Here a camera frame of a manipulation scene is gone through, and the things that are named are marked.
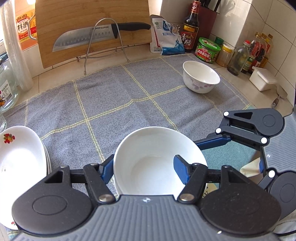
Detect black handled kitchen knife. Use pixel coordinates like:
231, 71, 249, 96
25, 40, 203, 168
52, 22, 151, 52

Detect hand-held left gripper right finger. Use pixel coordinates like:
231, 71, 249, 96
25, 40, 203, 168
173, 155, 252, 205

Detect green lidded sauce jar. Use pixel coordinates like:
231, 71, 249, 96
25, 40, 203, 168
194, 37, 222, 64

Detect dark red sauce bottle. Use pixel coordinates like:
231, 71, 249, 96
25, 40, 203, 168
251, 32, 266, 68

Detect orange label cooking wine bottle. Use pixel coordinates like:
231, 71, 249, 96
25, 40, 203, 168
15, 0, 38, 51

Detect blue and white packet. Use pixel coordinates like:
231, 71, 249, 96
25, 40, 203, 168
161, 20, 185, 55

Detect metal scraper with wooden handle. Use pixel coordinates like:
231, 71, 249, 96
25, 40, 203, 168
272, 85, 288, 108

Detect grey and teal checked towel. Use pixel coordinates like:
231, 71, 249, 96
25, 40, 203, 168
3, 53, 263, 234

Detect red capped glass bottle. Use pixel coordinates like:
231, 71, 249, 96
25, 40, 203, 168
227, 40, 251, 76

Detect dark vinegar bottle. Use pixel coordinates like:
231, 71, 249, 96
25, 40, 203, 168
183, 0, 200, 52

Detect dark knife block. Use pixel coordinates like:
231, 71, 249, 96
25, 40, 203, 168
198, 5, 220, 41

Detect thick plastic wrap roll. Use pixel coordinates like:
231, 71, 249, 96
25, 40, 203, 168
0, 0, 34, 91

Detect yellow oil bottle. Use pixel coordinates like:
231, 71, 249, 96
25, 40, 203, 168
261, 34, 275, 68

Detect metal wire rack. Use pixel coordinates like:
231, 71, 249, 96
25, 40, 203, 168
76, 19, 132, 75

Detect glass mug with print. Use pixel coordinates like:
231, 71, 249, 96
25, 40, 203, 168
0, 111, 7, 132

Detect white stained fruit print plate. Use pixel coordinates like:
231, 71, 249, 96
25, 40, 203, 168
0, 126, 47, 230

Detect green label sauce bottle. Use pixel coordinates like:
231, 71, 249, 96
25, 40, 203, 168
242, 54, 255, 75

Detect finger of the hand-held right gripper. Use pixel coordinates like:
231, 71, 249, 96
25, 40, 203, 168
194, 109, 270, 151
258, 158, 275, 190

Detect cream cloth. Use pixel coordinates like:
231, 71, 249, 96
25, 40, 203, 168
240, 159, 262, 178

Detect small yellow lidded jar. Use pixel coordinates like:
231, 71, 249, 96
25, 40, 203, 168
217, 44, 234, 67

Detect white plastic container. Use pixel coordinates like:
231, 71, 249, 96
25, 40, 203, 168
249, 66, 277, 91

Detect glass jar with yellow lid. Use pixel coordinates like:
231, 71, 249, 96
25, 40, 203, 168
0, 53, 19, 113

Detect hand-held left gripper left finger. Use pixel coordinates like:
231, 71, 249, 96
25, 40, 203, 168
44, 155, 116, 205

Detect bamboo cutting board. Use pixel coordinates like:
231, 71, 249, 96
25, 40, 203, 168
35, 0, 153, 69

